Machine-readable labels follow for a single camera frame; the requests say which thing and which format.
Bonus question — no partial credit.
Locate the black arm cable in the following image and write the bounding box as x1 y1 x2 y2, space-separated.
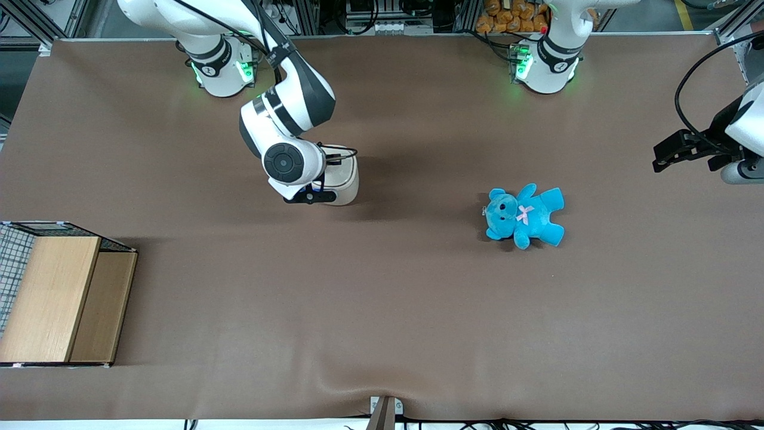
674 31 764 153
173 0 296 67

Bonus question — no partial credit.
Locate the aluminium frame profile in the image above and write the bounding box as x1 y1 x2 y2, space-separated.
713 15 764 84

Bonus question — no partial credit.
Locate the white power strip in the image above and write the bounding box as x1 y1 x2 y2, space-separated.
345 20 414 35

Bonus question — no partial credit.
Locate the brown table cover mat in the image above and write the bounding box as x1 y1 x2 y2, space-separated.
0 33 764 422

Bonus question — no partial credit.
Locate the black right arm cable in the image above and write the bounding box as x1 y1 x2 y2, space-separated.
173 0 296 67

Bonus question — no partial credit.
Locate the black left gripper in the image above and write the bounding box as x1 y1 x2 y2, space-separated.
652 128 747 174

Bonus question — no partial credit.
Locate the blue plush teddy bear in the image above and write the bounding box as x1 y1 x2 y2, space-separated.
483 183 565 250

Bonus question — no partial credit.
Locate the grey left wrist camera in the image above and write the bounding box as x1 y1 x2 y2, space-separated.
720 160 764 185

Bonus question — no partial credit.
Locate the pile of orange plush toys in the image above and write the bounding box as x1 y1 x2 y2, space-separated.
476 0 549 34

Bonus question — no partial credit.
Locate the metal table clamp bracket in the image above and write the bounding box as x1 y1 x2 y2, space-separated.
365 395 404 430

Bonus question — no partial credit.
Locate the light wooden box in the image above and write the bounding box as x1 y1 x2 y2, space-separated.
0 236 138 367

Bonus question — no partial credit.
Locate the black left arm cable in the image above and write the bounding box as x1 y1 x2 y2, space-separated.
674 31 764 153

